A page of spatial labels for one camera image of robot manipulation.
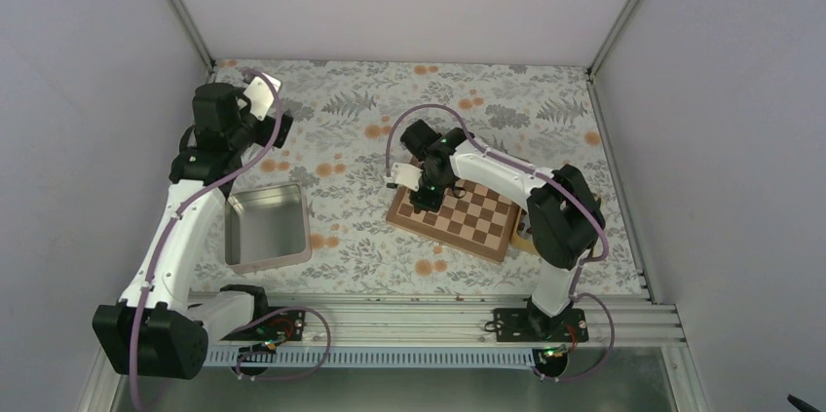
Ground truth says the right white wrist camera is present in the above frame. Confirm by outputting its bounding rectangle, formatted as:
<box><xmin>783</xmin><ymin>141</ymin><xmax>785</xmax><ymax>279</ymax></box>
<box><xmin>385</xmin><ymin>163</ymin><xmax>423</xmax><ymax>191</ymax></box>

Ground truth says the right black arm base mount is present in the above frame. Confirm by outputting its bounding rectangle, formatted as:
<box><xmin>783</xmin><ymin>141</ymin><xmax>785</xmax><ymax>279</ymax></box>
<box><xmin>483</xmin><ymin>302</ymin><xmax>589</xmax><ymax>379</ymax></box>

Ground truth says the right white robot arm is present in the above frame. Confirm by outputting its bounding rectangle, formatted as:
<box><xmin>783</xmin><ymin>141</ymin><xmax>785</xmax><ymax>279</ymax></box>
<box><xmin>385</xmin><ymin>120</ymin><xmax>607</xmax><ymax>341</ymax></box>

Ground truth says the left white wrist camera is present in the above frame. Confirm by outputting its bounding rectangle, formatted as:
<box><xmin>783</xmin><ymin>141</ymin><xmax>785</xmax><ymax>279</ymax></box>
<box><xmin>243</xmin><ymin>74</ymin><xmax>282</xmax><ymax>121</ymax></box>

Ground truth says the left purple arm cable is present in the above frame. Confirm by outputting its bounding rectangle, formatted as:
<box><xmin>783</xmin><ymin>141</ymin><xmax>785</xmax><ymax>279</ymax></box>
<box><xmin>129</xmin><ymin>68</ymin><xmax>283</xmax><ymax>410</ymax></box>

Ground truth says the floral patterned table mat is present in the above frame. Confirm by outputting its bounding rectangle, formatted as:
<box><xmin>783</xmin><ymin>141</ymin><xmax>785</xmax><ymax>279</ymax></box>
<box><xmin>193</xmin><ymin>59</ymin><xmax>643</xmax><ymax>296</ymax></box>

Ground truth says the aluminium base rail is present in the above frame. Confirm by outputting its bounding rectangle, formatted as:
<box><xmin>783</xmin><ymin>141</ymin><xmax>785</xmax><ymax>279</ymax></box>
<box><xmin>187</xmin><ymin>292</ymin><xmax>686</xmax><ymax>372</ymax></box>

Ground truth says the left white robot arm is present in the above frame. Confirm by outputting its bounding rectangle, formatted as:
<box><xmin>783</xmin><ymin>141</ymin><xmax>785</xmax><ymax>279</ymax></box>
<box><xmin>92</xmin><ymin>73</ymin><xmax>292</xmax><ymax>379</ymax></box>

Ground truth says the empty silver metal tin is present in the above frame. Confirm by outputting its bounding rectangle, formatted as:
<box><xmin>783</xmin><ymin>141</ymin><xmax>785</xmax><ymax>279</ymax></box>
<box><xmin>224</xmin><ymin>182</ymin><xmax>313</xmax><ymax>275</ymax></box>

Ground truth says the wooden chessboard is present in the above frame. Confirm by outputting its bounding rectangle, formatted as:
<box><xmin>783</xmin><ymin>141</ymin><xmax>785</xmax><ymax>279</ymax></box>
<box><xmin>386</xmin><ymin>180</ymin><xmax>521</xmax><ymax>264</ymax></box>

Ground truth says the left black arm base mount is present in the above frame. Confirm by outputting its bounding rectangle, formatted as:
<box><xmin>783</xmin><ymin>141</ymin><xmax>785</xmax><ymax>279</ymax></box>
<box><xmin>223</xmin><ymin>310</ymin><xmax>306</xmax><ymax>378</ymax></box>

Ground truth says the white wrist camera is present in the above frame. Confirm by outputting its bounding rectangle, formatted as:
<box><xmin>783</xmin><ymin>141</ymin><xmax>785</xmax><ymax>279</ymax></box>
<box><xmin>385</xmin><ymin>163</ymin><xmax>423</xmax><ymax>191</ymax></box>
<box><xmin>243</xmin><ymin>74</ymin><xmax>282</xmax><ymax>121</ymax></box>

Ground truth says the yellow tin with dark pieces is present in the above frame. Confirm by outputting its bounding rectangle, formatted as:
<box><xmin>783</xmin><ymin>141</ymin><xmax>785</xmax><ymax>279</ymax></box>
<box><xmin>509</xmin><ymin>222</ymin><xmax>538</xmax><ymax>255</ymax></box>

